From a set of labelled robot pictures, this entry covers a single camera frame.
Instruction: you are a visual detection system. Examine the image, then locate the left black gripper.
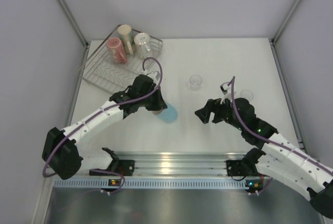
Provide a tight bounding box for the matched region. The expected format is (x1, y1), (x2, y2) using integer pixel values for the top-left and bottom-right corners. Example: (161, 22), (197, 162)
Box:
(138, 86), (167, 111)

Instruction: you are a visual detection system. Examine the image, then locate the left aluminium frame post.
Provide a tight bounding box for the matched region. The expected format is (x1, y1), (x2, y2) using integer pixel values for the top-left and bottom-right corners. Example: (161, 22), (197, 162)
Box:
(56, 0), (88, 48)

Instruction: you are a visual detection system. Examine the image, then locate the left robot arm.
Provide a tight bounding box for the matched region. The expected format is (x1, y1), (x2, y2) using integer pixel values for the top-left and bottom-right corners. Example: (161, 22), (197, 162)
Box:
(42, 72), (168, 180)

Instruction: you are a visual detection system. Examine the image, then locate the white mug orange inside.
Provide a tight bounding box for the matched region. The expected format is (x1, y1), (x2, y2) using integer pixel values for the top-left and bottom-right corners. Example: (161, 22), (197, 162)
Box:
(134, 32), (152, 59)

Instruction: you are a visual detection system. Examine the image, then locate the pink cartoon mug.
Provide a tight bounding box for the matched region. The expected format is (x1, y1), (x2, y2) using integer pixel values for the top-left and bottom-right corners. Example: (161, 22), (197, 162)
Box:
(106, 37), (127, 63)

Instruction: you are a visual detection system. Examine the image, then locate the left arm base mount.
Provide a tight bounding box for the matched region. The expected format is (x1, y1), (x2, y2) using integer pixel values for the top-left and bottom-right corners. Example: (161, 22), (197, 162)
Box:
(89, 148), (135, 176)

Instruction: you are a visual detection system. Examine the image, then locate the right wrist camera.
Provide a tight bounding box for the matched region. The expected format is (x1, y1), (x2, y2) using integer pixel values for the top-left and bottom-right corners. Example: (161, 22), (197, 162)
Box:
(220, 82), (238, 103)

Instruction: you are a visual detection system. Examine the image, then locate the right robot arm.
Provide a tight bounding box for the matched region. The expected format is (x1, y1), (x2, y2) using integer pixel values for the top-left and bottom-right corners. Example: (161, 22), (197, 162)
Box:
(195, 98), (332, 219)

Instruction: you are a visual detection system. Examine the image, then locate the light blue mug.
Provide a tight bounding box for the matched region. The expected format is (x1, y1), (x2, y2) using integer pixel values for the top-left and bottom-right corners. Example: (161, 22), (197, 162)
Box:
(152, 102), (178, 124)

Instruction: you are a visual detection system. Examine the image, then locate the wire dish rack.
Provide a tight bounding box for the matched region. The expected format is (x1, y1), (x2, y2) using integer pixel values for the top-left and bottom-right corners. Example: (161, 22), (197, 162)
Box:
(83, 25), (162, 94)

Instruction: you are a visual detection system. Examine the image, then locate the right aluminium frame post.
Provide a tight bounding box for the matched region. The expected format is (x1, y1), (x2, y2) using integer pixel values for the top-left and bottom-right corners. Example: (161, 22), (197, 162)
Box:
(270, 0), (304, 47)

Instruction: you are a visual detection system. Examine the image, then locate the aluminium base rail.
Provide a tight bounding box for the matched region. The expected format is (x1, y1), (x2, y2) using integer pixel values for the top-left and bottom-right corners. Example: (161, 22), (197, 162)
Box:
(78, 151), (305, 182)

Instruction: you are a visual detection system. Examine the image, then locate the perforated cable tray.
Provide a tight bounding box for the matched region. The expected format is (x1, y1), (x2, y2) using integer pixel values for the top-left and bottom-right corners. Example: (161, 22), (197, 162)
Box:
(54, 178), (251, 190)

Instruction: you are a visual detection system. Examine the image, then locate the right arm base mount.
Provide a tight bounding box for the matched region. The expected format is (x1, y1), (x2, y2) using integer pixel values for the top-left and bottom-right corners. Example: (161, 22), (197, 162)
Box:
(226, 148), (265, 178)

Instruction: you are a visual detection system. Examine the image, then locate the beige ceramic mug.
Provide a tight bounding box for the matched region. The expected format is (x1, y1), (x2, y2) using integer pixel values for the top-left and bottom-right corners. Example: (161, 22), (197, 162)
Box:
(118, 24), (135, 55)

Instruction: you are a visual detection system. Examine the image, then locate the aluminium frame post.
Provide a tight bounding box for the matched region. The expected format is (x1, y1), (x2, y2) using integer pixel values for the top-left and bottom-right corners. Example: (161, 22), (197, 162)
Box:
(270, 0), (304, 47)
(56, 0), (88, 48)

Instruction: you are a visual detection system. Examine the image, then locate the clear glass cup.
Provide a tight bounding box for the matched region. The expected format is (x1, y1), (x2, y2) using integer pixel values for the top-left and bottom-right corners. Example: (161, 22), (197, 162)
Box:
(189, 74), (203, 91)

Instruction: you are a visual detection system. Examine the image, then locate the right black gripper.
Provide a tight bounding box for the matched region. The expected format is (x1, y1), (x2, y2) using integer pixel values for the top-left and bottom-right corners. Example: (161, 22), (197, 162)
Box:
(195, 94), (245, 131)

